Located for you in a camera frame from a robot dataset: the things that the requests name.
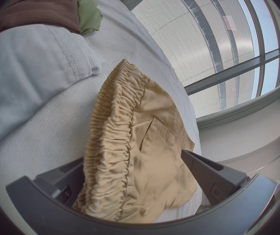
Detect tan shorts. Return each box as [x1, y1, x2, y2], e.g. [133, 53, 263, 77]
[71, 59, 197, 224]

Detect green garment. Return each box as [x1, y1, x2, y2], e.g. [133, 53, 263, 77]
[75, 0, 103, 36]

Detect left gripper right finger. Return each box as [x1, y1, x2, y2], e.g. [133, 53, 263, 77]
[181, 149, 251, 206]

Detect bed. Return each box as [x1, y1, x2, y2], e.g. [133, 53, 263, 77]
[0, 0, 212, 224]

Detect window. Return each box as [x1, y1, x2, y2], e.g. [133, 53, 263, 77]
[128, 0, 280, 119]

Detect brown garment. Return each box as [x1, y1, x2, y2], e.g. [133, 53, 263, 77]
[0, 0, 81, 41]

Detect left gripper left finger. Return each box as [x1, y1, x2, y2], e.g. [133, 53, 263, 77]
[34, 156, 85, 208]

